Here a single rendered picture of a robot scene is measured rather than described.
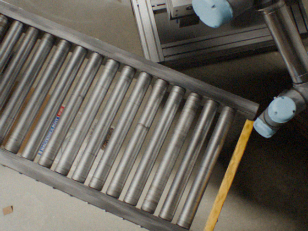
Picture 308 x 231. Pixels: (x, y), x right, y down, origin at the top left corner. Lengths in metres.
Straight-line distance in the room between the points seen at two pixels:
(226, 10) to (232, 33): 1.07
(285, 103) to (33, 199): 1.45
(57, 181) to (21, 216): 0.87
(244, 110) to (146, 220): 0.51
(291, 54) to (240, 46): 0.93
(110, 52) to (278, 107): 0.64
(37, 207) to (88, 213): 0.26
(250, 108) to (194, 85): 0.21
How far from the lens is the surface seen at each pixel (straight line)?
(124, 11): 2.70
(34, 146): 1.67
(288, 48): 1.49
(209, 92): 1.68
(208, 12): 1.37
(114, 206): 1.60
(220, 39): 2.40
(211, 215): 1.59
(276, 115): 1.47
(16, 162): 1.68
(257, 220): 2.45
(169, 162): 1.61
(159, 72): 1.70
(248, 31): 2.45
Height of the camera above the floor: 2.39
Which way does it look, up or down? 75 degrees down
